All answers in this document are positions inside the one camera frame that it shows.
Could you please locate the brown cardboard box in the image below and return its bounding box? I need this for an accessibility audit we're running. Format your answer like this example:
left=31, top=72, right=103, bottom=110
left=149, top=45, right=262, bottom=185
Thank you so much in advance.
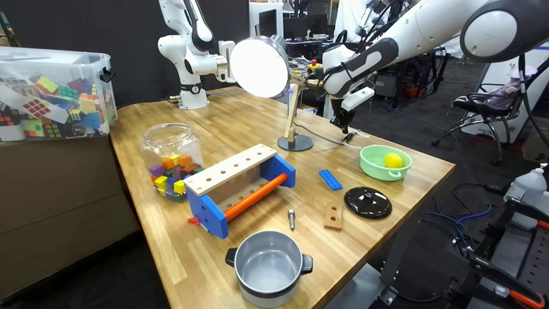
left=0, top=136, right=140, bottom=302

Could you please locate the wooden and blue toy workbench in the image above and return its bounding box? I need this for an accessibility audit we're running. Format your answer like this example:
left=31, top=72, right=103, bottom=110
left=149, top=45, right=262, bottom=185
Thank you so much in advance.
left=184, top=144, right=296, bottom=239

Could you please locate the orange toy rod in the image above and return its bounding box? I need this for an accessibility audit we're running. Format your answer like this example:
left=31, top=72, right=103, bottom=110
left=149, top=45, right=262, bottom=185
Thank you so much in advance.
left=223, top=173, right=288, bottom=222

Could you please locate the monitor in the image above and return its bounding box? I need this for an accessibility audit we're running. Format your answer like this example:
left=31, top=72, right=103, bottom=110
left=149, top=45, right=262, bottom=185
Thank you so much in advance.
left=249, top=2, right=284, bottom=38

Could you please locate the grey pot with black handles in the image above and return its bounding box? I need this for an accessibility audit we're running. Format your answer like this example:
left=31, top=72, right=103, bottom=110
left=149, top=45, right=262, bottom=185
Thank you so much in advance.
left=225, top=230, right=313, bottom=308

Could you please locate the clear glass jar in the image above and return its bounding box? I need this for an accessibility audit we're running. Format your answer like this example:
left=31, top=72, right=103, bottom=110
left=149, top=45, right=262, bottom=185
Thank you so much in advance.
left=140, top=123, right=204, bottom=203

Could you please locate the green bowl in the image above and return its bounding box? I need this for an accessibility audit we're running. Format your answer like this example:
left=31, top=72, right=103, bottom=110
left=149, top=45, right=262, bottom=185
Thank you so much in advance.
left=359, top=145, right=413, bottom=182

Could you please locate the bundle of blue cables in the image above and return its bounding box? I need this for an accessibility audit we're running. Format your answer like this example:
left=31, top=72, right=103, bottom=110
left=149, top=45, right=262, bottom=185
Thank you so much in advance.
left=425, top=205, right=494, bottom=254

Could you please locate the wooden piece with two holes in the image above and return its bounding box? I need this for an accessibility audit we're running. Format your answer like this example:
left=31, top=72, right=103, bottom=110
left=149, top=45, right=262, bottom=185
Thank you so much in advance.
left=324, top=202, right=343, bottom=230

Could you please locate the blue cable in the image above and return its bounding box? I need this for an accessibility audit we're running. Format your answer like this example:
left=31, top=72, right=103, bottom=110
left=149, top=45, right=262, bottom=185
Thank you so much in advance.
left=394, top=108, right=447, bottom=133

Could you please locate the black pot lid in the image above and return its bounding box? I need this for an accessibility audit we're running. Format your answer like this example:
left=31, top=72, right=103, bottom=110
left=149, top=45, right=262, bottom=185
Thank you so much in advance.
left=344, top=187, right=392, bottom=220

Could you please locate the white plastic bottle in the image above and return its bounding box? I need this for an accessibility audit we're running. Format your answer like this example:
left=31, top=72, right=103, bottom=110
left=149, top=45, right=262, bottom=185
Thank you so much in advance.
left=504, top=163, right=549, bottom=203

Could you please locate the grey lamp cable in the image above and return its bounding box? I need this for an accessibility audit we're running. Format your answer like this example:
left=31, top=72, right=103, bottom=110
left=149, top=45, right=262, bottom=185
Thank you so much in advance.
left=293, top=123, right=363, bottom=150

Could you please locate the blue toy brick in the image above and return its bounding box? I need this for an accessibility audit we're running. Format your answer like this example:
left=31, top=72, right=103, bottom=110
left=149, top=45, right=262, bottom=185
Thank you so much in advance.
left=319, top=169, right=343, bottom=191

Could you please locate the office chair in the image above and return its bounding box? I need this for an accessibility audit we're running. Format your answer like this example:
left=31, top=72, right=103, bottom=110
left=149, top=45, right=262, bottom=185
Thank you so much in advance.
left=431, top=56, right=549, bottom=166

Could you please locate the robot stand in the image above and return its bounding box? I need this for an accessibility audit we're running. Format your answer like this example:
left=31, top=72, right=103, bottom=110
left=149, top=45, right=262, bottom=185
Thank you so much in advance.
left=446, top=195, right=549, bottom=309

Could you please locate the clear plastic storage bin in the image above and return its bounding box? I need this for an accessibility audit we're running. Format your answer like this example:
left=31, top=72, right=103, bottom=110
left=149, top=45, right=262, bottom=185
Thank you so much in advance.
left=0, top=46, right=118, bottom=142

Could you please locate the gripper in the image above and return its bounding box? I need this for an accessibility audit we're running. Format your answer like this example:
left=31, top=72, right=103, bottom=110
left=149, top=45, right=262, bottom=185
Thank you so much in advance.
left=329, top=97, right=356, bottom=134

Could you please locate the heap of coloured cubes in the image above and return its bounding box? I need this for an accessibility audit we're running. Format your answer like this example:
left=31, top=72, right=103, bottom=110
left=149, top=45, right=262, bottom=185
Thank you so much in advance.
left=149, top=154, right=204, bottom=202

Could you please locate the heap of puzzle cubes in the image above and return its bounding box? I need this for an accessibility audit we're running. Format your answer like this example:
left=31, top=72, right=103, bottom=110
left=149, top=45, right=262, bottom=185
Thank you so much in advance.
left=0, top=75, right=116, bottom=141

